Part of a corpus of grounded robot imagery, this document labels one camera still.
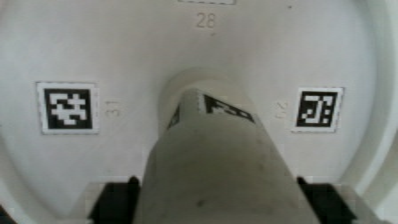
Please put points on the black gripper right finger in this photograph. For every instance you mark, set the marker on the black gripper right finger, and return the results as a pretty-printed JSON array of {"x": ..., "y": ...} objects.
[{"x": 327, "y": 204}]

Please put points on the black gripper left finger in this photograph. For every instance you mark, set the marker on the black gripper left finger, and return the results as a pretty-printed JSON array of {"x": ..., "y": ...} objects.
[{"x": 115, "y": 203}]

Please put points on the white cylindrical table leg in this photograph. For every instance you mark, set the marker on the white cylindrical table leg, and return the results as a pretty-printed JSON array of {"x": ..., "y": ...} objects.
[{"x": 217, "y": 179}]

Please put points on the white round table top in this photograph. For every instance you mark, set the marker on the white round table top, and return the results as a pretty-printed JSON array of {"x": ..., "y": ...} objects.
[{"x": 293, "y": 60}]

